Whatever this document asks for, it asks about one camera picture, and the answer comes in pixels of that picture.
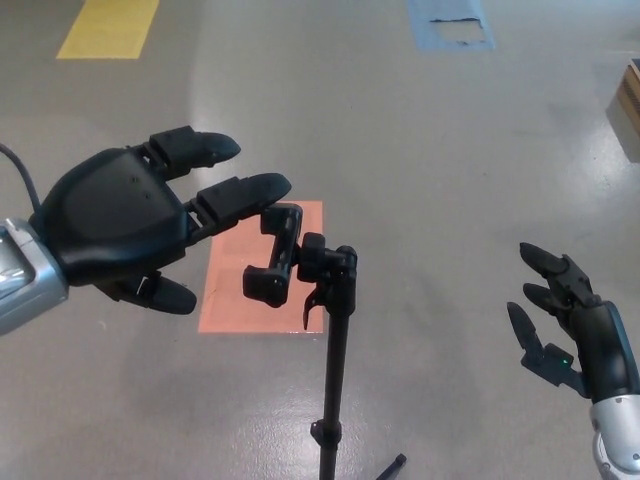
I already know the torn blue floor marking rectangle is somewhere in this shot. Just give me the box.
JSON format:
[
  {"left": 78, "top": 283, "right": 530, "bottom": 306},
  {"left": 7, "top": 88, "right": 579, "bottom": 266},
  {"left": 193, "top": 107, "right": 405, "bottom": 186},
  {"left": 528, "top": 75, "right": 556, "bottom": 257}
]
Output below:
[{"left": 406, "top": 0, "right": 497, "bottom": 51}]

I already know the orange floor marking rectangle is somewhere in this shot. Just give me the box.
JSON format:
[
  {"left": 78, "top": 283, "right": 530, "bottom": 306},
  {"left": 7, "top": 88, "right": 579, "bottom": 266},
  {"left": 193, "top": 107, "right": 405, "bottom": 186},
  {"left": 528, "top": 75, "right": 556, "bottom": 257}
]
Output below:
[{"left": 197, "top": 200, "right": 325, "bottom": 334}]

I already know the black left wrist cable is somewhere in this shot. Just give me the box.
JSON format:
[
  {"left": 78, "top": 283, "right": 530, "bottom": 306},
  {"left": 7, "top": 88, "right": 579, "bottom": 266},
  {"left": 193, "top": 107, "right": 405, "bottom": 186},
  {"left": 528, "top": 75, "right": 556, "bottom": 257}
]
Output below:
[{"left": 0, "top": 142, "right": 43, "bottom": 209}]

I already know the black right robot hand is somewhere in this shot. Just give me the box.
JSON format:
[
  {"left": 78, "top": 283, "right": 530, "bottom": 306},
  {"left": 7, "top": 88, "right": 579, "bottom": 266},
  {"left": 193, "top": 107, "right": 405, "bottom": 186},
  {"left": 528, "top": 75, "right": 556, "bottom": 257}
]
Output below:
[{"left": 506, "top": 242, "right": 640, "bottom": 402}]

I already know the black phone stand tripod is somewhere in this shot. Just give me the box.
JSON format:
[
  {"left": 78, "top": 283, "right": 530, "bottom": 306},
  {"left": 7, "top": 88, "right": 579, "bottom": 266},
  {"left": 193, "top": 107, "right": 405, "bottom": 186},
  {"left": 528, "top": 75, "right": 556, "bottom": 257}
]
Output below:
[{"left": 242, "top": 203, "right": 407, "bottom": 480}]

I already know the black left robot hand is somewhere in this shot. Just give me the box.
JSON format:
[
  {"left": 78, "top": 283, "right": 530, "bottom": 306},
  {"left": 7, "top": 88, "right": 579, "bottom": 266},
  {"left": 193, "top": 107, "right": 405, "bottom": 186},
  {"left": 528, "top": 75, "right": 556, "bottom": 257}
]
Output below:
[{"left": 27, "top": 126, "right": 293, "bottom": 316}]

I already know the wooden box with grey side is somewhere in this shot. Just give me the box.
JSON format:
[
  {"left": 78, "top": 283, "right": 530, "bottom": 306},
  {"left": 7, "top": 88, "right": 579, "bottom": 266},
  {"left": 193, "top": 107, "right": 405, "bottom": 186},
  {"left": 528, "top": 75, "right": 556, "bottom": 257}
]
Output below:
[{"left": 604, "top": 57, "right": 640, "bottom": 164}]

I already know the yellow floor marking rectangle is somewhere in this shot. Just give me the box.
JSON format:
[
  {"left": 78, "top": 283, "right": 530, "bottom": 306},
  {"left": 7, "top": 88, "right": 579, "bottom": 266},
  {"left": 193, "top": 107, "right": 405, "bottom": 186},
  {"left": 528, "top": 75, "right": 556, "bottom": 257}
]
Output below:
[{"left": 55, "top": 0, "right": 161, "bottom": 60}]

